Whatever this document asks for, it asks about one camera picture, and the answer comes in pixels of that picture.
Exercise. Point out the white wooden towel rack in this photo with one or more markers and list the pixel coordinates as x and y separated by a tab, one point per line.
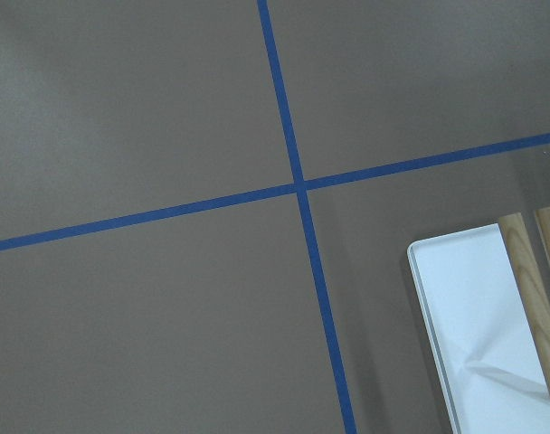
486	310

